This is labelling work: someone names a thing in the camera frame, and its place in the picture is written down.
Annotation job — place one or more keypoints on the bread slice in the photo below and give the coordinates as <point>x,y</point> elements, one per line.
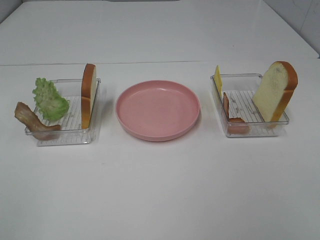
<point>275,90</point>
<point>88,92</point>

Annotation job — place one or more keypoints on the pink round plate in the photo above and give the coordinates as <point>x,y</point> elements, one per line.
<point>157,110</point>

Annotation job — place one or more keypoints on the clear plastic tray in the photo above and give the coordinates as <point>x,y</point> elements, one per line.
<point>240,88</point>
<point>71,132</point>

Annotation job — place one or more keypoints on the left clear plastic tray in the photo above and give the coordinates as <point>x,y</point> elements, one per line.
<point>71,132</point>

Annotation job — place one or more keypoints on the yellow cheese slice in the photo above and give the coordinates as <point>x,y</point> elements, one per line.
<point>218,80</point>

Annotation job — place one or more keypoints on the right clear plastic tray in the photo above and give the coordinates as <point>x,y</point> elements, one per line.
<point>240,88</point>

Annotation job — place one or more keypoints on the green lettuce leaf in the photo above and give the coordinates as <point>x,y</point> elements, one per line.
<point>50,103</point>

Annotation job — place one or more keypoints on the bacon strip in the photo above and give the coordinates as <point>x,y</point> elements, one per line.
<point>26,116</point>
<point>236,125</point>

